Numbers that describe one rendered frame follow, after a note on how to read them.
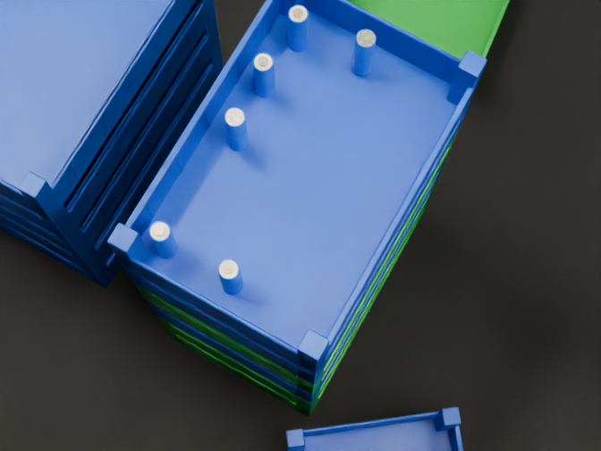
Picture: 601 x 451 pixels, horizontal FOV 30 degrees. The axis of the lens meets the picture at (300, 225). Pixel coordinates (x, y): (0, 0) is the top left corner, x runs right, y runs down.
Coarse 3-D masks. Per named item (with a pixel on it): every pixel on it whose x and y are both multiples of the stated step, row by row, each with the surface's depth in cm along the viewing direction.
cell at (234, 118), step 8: (232, 112) 96; (240, 112) 96; (224, 120) 96; (232, 120) 96; (240, 120) 96; (232, 128) 96; (240, 128) 97; (232, 136) 99; (240, 136) 98; (232, 144) 101; (240, 144) 101
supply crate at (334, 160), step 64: (320, 0) 103; (320, 64) 104; (384, 64) 105; (448, 64) 101; (192, 128) 97; (256, 128) 103; (320, 128) 103; (384, 128) 103; (448, 128) 98; (192, 192) 101; (256, 192) 101; (320, 192) 101; (384, 192) 101; (128, 256) 93; (192, 256) 100; (256, 256) 100; (320, 256) 100; (256, 320) 98; (320, 320) 98
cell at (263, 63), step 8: (256, 56) 98; (264, 56) 98; (256, 64) 98; (264, 64) 97; (272, 64) 98; (256, 72) 98; (264, 72) 98; (272, 72) 99; (256, 80) 100; (264, 80) 99; (272, 80) 100; (256, 88) 102; (264, 88) 101; (272, 88) 102; (264, 96) 103
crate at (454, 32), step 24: (360, 0) 150; (384, 0) 150; (408, 0) 150; (432, 0) 150; (456, 0) 150; (480, 0) 150; (504, 0) 145; (408, 24) 149; (432, 24) 149; (456, 24) 149; (480, 24) 149; (456, 48) 148; (480, 48) 148
